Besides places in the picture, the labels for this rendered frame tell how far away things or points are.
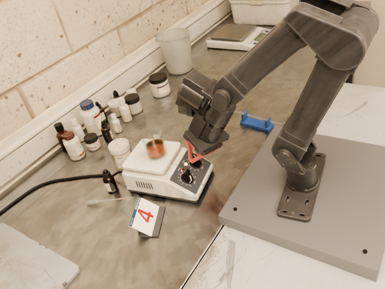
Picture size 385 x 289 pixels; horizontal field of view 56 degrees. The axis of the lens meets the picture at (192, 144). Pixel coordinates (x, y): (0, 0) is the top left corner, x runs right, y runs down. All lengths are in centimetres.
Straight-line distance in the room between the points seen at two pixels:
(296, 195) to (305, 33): 38
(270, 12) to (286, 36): 119
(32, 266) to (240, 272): 46
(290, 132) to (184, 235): 33
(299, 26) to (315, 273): 45
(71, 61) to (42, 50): 11
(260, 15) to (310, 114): 118
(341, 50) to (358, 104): 64
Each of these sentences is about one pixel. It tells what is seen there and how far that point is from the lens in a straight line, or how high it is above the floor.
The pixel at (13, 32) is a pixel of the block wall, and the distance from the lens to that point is 117.
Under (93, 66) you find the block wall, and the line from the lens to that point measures 135.
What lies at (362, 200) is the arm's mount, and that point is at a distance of 84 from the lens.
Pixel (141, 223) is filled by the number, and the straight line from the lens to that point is 86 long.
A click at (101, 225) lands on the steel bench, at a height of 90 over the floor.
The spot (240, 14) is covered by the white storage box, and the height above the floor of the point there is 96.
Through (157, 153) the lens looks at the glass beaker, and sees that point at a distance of 89.
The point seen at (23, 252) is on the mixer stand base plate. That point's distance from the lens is 96.
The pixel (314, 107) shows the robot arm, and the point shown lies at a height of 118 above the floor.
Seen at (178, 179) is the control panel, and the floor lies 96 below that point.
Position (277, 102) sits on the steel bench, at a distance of 122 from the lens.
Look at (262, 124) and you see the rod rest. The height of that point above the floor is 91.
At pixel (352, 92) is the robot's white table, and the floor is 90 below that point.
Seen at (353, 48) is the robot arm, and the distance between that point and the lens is 57.
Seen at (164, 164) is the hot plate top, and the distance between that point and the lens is 89.
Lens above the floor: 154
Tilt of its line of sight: 37 degrees down
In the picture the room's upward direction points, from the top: 12 degrees counter-clockwise
